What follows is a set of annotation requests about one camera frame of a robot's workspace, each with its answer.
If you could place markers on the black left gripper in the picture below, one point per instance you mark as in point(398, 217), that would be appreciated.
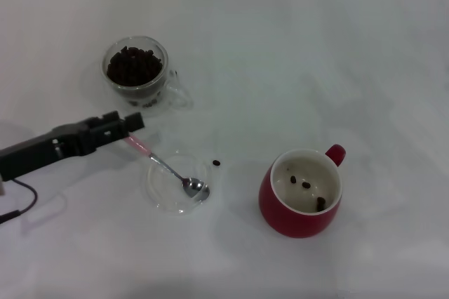
point(38, 153)

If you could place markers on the red mug white inside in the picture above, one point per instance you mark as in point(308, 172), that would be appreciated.
point(298, 222)

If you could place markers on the heap of coffee beans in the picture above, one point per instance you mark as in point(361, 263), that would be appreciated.
point(134, 67)

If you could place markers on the loose coffee bean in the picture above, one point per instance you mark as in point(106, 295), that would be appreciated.
point(320, 203)
point(306, 184)
point(293, 179)
point(216, 163)

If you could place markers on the clear glass saucer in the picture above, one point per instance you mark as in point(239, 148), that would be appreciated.
point(165, 193)

